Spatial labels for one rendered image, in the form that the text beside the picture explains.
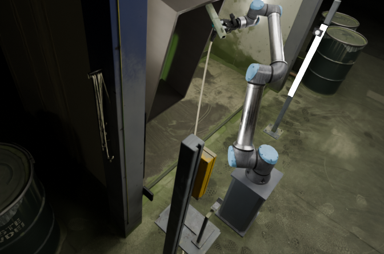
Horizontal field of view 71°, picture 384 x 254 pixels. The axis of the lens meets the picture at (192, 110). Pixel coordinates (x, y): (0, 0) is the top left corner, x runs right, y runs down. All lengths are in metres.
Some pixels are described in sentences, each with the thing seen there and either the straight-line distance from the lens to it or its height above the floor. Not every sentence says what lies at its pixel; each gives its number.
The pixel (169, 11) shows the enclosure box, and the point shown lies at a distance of 1.80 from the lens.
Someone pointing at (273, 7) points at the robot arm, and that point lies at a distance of 2.18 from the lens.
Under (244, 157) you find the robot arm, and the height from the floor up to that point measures 0.88.
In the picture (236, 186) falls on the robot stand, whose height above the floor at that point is 0.53.
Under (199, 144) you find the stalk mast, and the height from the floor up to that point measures 1.64.
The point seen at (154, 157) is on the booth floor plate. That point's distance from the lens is 2.85.
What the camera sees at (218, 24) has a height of 1.49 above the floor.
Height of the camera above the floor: 2.30
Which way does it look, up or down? 42 degrees down
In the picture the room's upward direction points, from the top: 10 degrees clockwise
